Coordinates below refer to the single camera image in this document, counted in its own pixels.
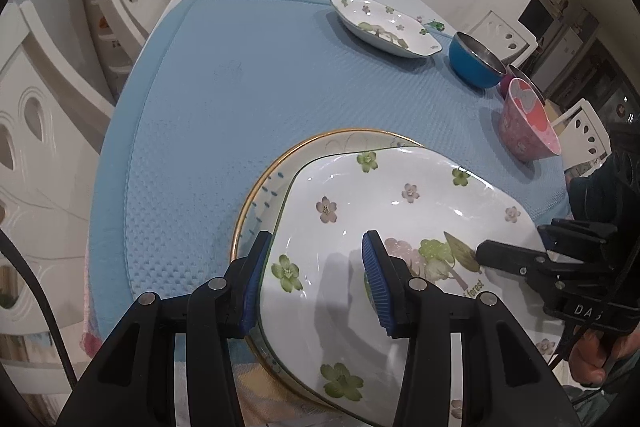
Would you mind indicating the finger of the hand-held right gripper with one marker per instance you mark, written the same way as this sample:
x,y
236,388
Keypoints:
x,y
505,254
575,229

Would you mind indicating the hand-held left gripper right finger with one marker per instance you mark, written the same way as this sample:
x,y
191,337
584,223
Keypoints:
x,y
375,279

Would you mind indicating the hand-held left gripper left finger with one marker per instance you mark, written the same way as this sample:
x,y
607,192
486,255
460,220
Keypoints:
x,y
252,279

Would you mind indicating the square white floral plate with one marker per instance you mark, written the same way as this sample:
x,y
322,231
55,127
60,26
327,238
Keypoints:
x,y
380,19
350,207

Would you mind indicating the pink patterned bowl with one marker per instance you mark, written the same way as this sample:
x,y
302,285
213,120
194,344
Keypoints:
x,y
525,132

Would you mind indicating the round gold-rimmed white plate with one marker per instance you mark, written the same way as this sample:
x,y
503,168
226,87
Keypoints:
x,y
280,172

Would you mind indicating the magenta steel-lined bowl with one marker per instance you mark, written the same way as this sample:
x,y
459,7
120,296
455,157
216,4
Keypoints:
x,y
506,85

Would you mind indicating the blue steel-lined bowl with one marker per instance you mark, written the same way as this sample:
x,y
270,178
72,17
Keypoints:
x,y
467,62

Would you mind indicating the person's right hand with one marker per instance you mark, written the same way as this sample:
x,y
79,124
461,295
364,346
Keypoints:
x,y
590,357

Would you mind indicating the light blue table mat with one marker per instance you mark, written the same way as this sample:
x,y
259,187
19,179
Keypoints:
x,y
240,107

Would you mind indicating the dark microwave oven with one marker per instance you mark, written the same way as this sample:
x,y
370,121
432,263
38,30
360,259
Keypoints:
x,y
537,17

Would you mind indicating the small green figurine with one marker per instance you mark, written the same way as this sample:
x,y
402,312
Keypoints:
x,y
436,25

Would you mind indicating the white shelf rack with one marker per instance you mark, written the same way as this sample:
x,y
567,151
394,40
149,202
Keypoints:
x,y
107,32

